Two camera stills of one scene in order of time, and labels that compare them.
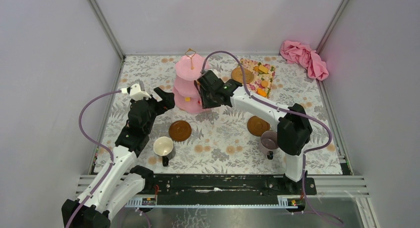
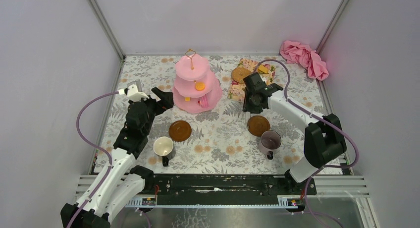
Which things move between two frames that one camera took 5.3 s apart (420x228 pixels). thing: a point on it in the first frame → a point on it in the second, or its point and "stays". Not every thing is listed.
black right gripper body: [207, 100] → [249, 105]
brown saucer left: [180, 131] stays
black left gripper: [157, 102] stays
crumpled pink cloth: [295, 52] stays
